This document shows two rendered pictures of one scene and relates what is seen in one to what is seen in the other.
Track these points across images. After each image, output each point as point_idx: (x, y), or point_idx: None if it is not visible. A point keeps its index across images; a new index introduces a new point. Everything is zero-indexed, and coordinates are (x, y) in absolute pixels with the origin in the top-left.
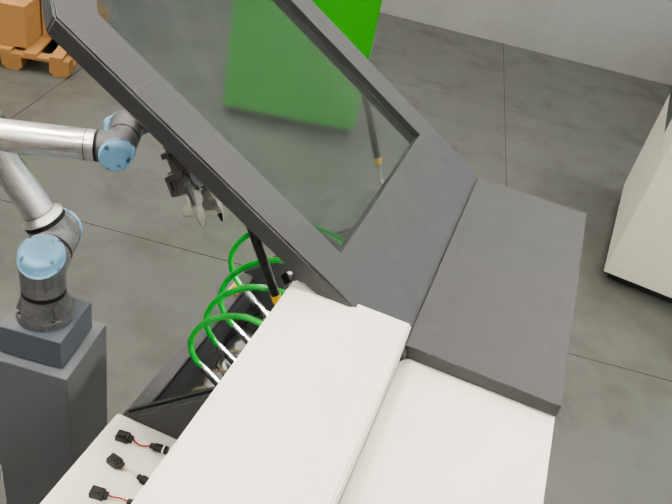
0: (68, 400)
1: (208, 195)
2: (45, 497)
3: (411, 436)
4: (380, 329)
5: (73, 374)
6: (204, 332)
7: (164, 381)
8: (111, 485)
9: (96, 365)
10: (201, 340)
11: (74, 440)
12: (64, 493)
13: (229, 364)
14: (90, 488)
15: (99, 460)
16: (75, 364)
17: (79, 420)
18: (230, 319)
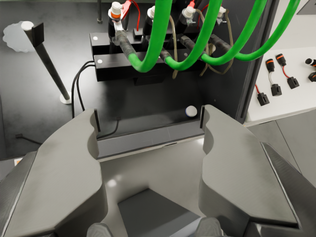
0: (189, 210)
1: (104, 190)
2: (310, 107)
3: None
4: None
5: (190, 221)
6: (125, 139)
7: (197, 123)
8: (282, 82)
9: (147, 232)
10: (136, 133)
11: (168, 203)
12: (303, 100)
13: (105, 123)
14: (291, 90)
15: (279, 101)
16: (187, 227)
17: (165, 209)
18: (172, 59)
